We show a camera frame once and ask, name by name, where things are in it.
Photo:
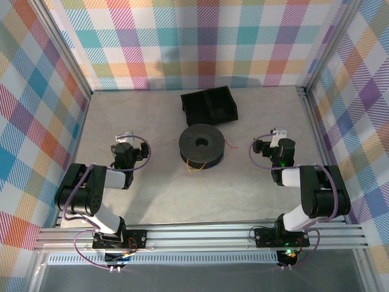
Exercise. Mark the black two-compartment bin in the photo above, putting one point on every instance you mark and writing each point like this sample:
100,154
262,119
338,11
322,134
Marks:
197,106

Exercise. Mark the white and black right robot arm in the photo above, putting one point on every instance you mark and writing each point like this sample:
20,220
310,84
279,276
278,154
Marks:
325,191

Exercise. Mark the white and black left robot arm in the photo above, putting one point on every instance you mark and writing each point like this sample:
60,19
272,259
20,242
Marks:
82,191

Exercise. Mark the black electronics board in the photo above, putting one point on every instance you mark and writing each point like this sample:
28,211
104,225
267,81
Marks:
117,258
290,255

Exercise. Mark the plaid cloth backdrop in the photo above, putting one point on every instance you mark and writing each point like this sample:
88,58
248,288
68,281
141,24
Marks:
121,45

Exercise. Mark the aluminium side rail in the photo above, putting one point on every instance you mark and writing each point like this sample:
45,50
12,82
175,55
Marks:
310,112

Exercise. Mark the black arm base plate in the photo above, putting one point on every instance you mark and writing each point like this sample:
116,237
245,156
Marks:
138,238
264,237

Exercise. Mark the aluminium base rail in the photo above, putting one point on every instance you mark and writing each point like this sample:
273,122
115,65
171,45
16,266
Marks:
197,235

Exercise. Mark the aluminium corner post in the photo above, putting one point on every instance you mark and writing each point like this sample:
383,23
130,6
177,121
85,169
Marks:
331,45
60,45

